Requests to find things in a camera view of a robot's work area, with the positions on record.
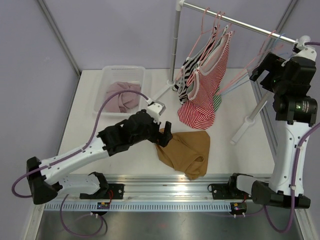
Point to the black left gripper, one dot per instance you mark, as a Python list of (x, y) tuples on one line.
[(161, 139)]

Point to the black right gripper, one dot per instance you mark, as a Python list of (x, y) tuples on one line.
[(272, 63)]

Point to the tan tank top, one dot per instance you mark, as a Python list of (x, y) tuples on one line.
[(187, 152)]

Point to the pink wire hanger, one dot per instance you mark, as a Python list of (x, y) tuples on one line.
[(254, 62)]

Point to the mauve tank top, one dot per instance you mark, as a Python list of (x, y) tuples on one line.
[(124, 101)]

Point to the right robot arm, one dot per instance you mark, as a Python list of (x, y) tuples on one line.
[(296, 113)]

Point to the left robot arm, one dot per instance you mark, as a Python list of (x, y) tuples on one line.
[(51, 177)]

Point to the red white striped tank top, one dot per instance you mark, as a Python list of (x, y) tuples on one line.
[(198, 112)]

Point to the black white striped tank top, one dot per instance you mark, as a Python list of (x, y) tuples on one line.
[(182, 77)]

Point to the green white striped tank top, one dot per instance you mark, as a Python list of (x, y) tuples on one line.
[(217, 100)]

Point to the pink hanger on rack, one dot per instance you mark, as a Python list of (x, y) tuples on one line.
[(202, 32), (213, 35)]

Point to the white plastic basket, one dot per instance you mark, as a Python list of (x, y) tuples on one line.
[(120, 73)]

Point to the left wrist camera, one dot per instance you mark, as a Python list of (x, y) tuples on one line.
[(155, 109)]

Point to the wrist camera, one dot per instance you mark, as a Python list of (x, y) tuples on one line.
[(155, 109), (303, 48)]

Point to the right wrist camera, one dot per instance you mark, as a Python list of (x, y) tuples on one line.
[(303, 48)]

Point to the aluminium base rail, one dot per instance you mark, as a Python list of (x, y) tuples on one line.
[(220, 187)]

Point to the white slotted cable duct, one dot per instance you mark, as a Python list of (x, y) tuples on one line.
[(125, 206)]

